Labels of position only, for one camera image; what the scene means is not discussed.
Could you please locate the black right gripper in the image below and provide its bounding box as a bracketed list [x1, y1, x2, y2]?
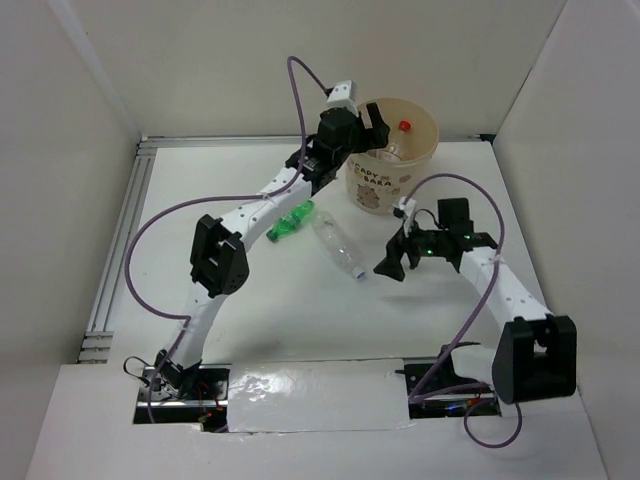
[373, 211, 449, 279]

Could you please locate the large red label bottle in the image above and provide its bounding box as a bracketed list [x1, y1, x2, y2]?
[376, 120, 412, 162]

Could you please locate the long clear plastic bottle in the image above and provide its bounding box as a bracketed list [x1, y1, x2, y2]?
[312, 210, 366, 281]

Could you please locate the green plastic bottle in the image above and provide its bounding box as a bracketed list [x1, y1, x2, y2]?
[265, 200, 315, 243]

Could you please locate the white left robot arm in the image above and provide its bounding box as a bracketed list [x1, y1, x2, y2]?
[155, 102, 390, 399]

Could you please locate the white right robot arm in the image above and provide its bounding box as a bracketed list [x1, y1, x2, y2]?
[374, 197, 577, 404]

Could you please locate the beige capybara bin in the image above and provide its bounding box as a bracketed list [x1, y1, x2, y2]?
[345, 98, 439, 214]

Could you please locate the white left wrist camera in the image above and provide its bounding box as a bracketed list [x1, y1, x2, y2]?
[326, 80, 357, 110]

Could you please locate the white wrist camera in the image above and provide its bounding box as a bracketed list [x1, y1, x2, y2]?
[391, 196, 416, 237]
[326, 80, 357, 110]

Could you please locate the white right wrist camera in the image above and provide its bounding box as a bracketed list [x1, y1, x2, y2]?
[391, 196, 416, 237]

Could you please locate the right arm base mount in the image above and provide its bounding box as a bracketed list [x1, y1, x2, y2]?
[408, 360, 500, 420]

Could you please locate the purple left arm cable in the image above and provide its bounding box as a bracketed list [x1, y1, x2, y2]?
[123, 56, 334, 426]

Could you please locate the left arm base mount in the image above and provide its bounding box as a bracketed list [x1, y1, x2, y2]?
[122, 356, 230, 433]

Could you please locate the aluminium frame rail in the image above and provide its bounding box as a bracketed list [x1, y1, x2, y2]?
[77, 136, 497, 364]

